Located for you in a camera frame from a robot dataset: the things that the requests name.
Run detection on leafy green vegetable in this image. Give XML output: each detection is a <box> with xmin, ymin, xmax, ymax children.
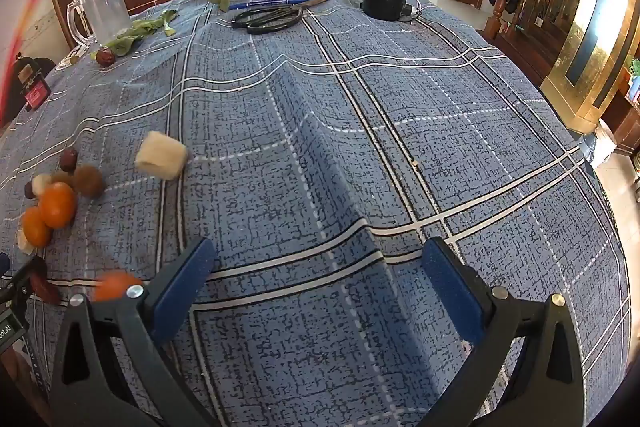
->
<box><xmin>102</xmin><ymin>9</ymin><xmax>178</xmax><ymax>56</ymax></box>

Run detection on white bag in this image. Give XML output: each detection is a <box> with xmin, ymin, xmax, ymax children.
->
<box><xmin>582</xmin><ymin>119</ymin><xmax>617</xmax><ymax>168</ymax></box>

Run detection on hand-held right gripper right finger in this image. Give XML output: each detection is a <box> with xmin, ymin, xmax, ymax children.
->
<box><xmin>415</xmin><ymin>237</ymin><xmax>588</xmax><ymax>427</ymax></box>

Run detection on blue plaid tablecloth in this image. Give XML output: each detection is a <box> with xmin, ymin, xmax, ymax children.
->
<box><xmin>0</xmin><ymin>0</ymin><xmax>633</xmax><ymax>427</ymax></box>

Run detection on gold framed panel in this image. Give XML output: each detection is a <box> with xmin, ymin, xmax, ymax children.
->
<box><xmin>542</xmin><ymin>0</ymin><xmax>640</xmax><ymax>135</ymax></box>

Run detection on clear glass pitcher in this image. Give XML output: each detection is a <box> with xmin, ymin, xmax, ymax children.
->
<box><xmin>66</xmin><ymin>0</ymin><xmax>132</xmax><ymax>50</ymax></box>

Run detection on blue pen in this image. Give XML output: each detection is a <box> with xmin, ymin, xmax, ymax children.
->
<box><xmin>229</xmin><ymin>0</ymin><xmax>313</xmax><ymax>12</ymax></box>

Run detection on brown longan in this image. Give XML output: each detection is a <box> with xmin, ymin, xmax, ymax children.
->
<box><xmin>72</xmin><ymin>163</ymin><xmax>106</xmax><ymax>198</ymax></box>

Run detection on black scissors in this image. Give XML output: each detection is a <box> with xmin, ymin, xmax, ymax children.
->
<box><xmin>231</xmin><ymin>0</ymin><xmax>335</xmax><ymax>35</ymax></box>

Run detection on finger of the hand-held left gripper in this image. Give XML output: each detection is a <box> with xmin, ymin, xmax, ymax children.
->
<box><xmin>0</xmin><ymin>252</ymin><xmax>48</xmax><ymax>308</ymax></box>

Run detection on orange tangerine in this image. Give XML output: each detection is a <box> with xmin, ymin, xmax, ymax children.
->
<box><xmin>39</xmin><ymin>182</ymin><xmax>78</xmax><ymax>229</ymax></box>
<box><xmin>21</xmin><ymin>206</ymin><xmax>53</xmax><ymax>248</ymax></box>
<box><xmin>94</xmin><ymin>271</ymin><xmax>145</xmax><ymax>303</ymax></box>

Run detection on small red box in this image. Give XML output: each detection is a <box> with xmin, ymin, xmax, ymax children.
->
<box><xmin>22</xmin><ymin>79</ymin><xmax>52</xmax><ymax>110</ymax></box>

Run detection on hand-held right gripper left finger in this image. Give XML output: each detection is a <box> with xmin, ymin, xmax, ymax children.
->
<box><xmin>47</xmin><ymin>237</ymin><xmax>217</xmax><ymax>427</ymax></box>

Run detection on wooden stair railing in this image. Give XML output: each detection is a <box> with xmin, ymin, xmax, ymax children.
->
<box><xmin>482</xmin><ymin>0</ymin><xmax>587</xmax><ymax>58</ymax></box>

